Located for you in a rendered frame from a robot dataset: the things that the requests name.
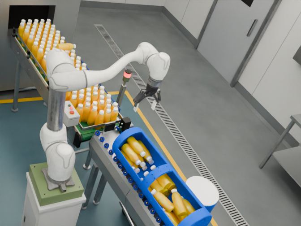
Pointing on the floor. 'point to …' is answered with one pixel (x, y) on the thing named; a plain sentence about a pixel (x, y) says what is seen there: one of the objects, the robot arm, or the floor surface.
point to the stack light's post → (121, 95)
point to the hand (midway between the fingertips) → (144, 108)
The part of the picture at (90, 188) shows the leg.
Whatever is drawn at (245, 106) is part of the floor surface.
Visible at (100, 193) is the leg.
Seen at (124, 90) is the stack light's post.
